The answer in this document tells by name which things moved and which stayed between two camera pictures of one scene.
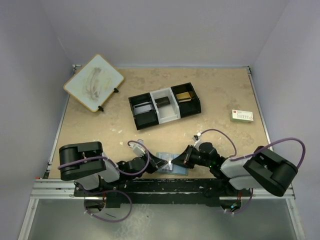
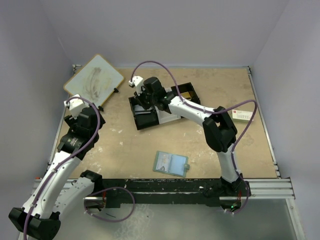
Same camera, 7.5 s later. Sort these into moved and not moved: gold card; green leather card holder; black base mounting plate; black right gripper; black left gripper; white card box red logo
Moved: black right gripper; black left gripper
Not moved: green leather card holder; white card box red logo; gold card; black base mounting plate
